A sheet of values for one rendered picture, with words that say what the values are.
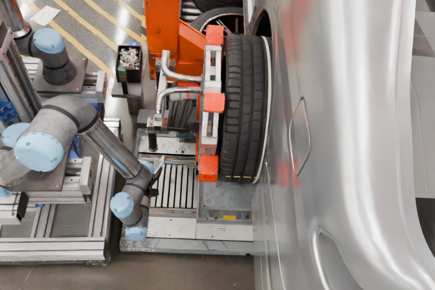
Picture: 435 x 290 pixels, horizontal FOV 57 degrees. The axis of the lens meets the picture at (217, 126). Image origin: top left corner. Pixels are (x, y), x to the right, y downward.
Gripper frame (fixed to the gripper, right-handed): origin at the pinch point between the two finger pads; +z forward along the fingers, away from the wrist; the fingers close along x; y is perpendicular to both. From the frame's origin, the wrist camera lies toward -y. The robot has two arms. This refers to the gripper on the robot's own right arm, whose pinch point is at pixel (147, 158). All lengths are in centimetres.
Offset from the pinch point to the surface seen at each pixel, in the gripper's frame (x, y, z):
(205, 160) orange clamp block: -23.9, -3.4, -3.5
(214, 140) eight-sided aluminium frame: -29.8, 4.1, -0.4
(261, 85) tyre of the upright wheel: -52, 17, 11
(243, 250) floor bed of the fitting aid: -22, -89, -5
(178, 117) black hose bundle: -18.1, 13.7, 6.4
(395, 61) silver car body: -82, 62, -37
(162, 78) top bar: -10.3, 15.0, 29.8
